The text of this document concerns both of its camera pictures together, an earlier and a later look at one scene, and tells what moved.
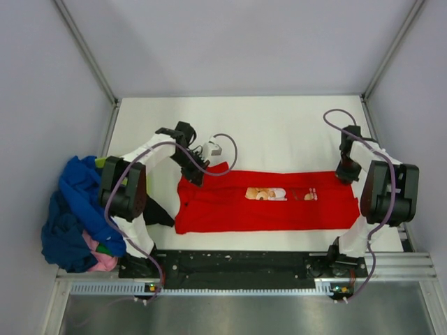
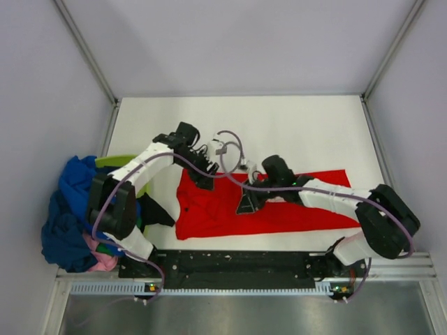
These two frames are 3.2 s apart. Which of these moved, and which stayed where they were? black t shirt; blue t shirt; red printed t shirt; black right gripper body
Moved: black right gripper body
Stayed: blue t shirt; red printed t shirt; black t shirt
